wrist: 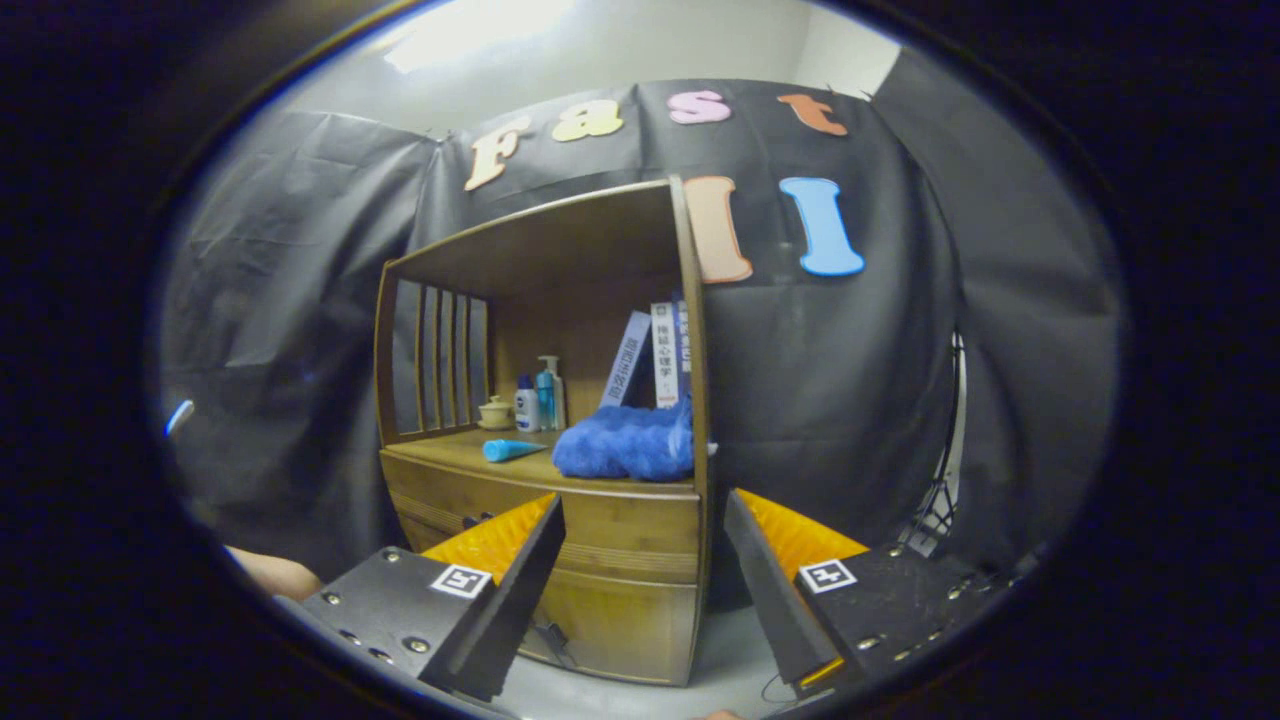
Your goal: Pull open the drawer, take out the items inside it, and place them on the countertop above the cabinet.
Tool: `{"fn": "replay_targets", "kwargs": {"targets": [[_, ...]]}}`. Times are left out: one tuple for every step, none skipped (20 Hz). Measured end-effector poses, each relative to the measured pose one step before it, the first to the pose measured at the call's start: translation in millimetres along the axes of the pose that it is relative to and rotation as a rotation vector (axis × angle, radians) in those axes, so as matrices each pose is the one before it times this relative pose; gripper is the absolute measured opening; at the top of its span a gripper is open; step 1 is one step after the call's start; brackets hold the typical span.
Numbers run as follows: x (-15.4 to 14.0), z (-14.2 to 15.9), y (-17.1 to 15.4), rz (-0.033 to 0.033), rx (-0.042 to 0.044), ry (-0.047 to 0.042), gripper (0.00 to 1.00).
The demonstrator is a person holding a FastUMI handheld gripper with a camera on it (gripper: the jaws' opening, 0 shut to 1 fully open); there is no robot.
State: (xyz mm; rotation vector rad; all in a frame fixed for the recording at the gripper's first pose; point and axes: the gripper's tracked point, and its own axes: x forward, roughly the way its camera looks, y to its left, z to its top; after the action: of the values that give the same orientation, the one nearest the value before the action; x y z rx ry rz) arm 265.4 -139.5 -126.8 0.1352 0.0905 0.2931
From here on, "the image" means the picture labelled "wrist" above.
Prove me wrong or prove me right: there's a wooden cabinet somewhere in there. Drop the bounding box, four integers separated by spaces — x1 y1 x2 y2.
373 175 713 688

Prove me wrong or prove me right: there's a wooden countertop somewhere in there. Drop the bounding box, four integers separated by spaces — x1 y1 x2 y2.
380 428 698 498

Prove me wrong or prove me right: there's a wooden cabinet door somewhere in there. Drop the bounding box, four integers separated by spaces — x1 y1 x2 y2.
520 568 699 687

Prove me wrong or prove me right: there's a grey leaning book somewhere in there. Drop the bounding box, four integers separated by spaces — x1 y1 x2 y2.
598 310 653 409

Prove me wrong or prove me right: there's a dark blue book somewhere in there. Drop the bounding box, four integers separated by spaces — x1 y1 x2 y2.
675 298 693 401

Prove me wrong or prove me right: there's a white spine book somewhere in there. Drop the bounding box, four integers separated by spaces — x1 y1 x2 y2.
650 302 681 409

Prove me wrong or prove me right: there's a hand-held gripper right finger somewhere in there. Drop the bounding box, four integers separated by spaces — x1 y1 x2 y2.
722 488 1006 701

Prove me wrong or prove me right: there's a blue pump bottle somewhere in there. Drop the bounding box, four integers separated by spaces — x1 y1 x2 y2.
536 355 567 433

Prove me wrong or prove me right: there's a black backdrop cloth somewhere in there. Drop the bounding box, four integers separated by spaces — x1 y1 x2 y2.
155 45 1126 601

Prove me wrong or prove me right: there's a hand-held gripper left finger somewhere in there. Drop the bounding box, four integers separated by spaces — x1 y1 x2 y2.
298 492 568 703

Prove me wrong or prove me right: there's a black light stand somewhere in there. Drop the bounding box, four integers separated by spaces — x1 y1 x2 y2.
900 330 969 556

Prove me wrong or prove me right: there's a blue towel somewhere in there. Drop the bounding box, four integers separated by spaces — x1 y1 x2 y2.
551 398 695 483

